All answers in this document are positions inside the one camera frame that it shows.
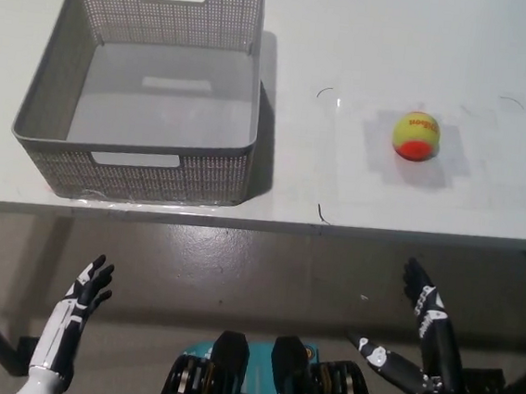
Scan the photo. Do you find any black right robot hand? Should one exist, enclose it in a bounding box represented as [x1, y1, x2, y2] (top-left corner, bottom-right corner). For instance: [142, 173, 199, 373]
[340, 251, 480, 394]

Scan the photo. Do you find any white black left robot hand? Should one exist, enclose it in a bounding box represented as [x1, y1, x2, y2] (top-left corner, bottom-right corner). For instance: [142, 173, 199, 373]
[27, 248, 118, 381]

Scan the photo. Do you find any yellow orange tennis ball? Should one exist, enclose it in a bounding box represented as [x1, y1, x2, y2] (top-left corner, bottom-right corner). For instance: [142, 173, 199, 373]
[390, 109, 443, 164]

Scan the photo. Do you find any grey perforated plastic basket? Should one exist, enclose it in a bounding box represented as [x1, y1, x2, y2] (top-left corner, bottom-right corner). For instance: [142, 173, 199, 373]
[5, 0, 272, 217]

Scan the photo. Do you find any clear plastic sheet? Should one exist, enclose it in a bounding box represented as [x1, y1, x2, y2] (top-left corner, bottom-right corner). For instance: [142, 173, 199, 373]
[315, 87, 526, 242]

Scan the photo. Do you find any black teal robot body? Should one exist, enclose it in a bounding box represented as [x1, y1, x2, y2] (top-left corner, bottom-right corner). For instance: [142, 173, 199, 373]
[158, 322, 389, 394]

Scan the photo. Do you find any grey tape patch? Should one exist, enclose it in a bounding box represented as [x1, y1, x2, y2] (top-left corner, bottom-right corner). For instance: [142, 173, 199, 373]
[355, 107, 473, 194]

